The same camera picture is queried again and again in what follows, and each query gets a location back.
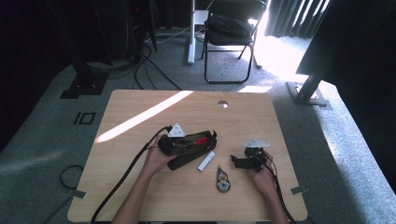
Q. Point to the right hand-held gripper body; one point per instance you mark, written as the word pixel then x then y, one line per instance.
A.
pixel 256 159

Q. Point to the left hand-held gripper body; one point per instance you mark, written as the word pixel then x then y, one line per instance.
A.
pixel 171 146

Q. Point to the black pencil case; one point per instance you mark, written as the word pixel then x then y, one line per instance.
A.
pixel 193 155

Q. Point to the correction tape dispenser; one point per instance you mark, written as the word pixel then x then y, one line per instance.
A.
pixel 223 182

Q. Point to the person's left hand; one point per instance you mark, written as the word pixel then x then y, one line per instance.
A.
pixel 157 163

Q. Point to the person's right hand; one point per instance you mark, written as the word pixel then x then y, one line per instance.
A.
pixel 265 182

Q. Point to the grey tape strip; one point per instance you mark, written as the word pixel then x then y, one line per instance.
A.
pixel 77 193
pixel 299 189

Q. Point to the black metal stand with plate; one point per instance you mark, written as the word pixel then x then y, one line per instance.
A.
pixel 311 84

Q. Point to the white desk leg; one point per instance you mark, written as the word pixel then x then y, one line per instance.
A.
pixel 191 37

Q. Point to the black stand with square base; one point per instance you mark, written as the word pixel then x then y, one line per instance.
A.
pixel 84 84

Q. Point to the black folding chair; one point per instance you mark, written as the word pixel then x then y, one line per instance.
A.
pixel 230 42

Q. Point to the black bag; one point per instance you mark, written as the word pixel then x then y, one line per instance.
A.
pixel 230 25

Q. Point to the dark grey curtain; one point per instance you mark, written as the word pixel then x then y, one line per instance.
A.
pixel 295 17

